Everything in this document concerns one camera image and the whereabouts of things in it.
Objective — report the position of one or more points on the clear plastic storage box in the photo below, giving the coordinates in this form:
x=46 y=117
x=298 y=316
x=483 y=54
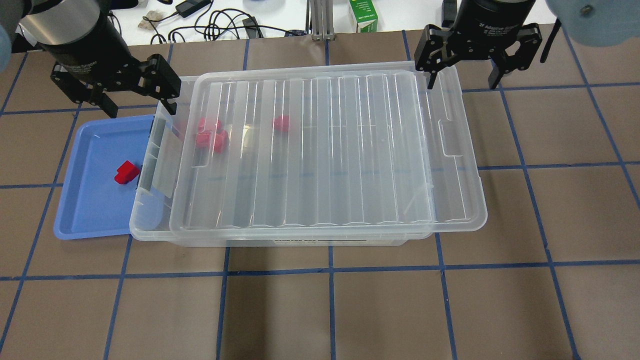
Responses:
x=165 y=165

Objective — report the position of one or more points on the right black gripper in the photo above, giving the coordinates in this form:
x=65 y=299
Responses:
x=492 y=22

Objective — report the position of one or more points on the green white carton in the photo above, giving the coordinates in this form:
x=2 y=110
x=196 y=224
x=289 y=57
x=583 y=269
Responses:
x=363 y=16

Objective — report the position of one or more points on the far red block in box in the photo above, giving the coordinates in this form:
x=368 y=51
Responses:
x=281 y=124

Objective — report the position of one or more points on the blue plastic tray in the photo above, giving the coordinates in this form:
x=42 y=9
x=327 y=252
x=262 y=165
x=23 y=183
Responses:
x=92 y=204

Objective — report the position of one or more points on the red block from tray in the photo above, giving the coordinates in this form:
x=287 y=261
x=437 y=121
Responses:
x=126 y=173

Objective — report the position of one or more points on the aluminium frame post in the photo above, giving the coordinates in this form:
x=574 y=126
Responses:
x=320 y=20

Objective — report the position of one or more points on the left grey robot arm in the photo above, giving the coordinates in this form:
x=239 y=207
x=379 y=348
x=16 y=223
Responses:
x=59 y=25

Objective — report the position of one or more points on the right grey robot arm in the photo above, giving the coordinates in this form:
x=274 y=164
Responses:
x=593 y=23

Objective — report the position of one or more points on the clear plastic box lid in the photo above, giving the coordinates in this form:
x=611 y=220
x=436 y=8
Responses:
x=459 y=199

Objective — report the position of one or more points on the black power adapter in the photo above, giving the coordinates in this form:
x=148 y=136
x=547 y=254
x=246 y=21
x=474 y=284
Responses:
x=187 y=8

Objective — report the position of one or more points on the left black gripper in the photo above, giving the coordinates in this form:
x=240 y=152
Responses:
x=86 y=50

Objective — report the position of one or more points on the red block in box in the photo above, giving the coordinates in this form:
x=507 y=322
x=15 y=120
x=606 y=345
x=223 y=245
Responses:
x=209 y=125
x=221 y=140
x=204 y=139
x=281 y=124

